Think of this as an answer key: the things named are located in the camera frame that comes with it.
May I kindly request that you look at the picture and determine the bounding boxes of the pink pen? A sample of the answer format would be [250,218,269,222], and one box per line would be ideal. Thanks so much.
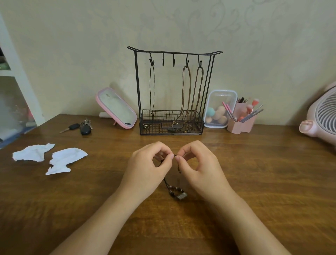
[226,104,237,122]
[222,102,234,122]

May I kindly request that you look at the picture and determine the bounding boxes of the person's left hand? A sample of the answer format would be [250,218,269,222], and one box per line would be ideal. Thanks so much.
[118,141,175,203]

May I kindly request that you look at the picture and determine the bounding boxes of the black cord flower pendant necklace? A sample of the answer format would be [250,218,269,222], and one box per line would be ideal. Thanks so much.
[143,59,155,131]

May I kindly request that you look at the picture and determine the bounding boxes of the pink framed table mirror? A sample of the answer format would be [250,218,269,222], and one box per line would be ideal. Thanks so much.
[95,87,138,130]

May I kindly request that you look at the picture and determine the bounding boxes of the black wire jewelry stand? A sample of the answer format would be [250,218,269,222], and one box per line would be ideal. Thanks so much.
[127,46,223,136]

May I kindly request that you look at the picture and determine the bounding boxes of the white crumpled paper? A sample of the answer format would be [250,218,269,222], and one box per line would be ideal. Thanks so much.
[45,147,89,176]
[12,143,56,162]

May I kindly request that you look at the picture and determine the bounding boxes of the pink brush holder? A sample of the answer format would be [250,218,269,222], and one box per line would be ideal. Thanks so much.
[227,102,257,135]

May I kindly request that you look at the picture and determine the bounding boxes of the clear plastic container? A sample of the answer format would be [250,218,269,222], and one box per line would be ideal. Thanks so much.
[203,90,238,129]

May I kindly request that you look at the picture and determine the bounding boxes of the black cord silver block necklace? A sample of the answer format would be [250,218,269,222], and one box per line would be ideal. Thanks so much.
[157,153,188,201]

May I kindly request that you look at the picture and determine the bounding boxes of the brown cord leaf pendant necklace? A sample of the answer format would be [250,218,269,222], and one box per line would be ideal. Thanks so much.
[183,61,205,133]

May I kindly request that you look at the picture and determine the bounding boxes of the person's left forearm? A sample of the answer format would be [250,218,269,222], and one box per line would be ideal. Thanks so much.
[50,186,142,255]

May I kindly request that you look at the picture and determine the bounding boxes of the black headed car key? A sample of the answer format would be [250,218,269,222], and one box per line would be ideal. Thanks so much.
[60,123,80,134]

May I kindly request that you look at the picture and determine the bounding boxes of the person's right hand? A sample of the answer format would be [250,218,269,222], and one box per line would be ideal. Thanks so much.
[174,140,234,203]

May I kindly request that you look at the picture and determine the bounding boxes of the person's right forearm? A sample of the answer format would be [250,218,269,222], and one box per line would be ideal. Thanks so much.
[212,189,292,255]

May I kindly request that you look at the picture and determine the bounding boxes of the pink pig shaped desk fan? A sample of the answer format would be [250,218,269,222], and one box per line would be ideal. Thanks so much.
[299,81,336,149]

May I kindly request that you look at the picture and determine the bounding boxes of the grey purple pencil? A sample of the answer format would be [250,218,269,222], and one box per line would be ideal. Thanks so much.
[239,109,264,123]

